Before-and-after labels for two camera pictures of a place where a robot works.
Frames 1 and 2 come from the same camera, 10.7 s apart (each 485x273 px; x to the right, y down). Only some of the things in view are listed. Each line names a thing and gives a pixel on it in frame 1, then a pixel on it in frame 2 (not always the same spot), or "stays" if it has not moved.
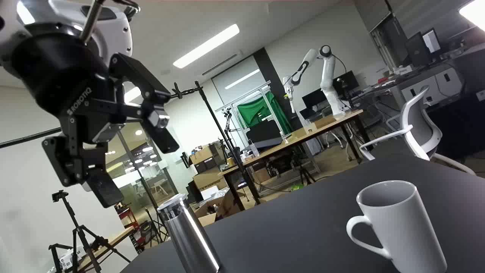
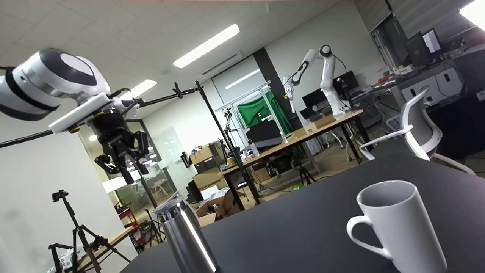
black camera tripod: [89, 238] stays
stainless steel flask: [188, 235] stays
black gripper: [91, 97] to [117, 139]
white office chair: [423, 133] stays
